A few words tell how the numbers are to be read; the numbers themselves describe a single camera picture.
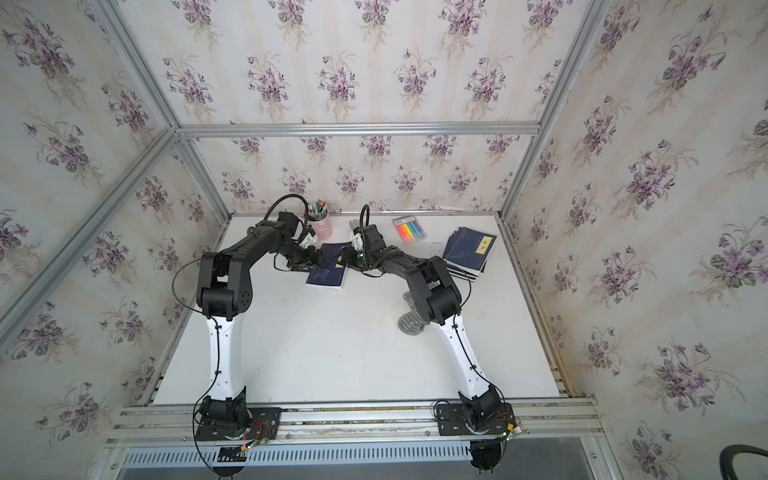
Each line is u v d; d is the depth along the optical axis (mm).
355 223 1147
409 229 1147
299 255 911
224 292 605
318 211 1075
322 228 1055
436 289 652
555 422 753
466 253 1019
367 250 863
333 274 1001
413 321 891
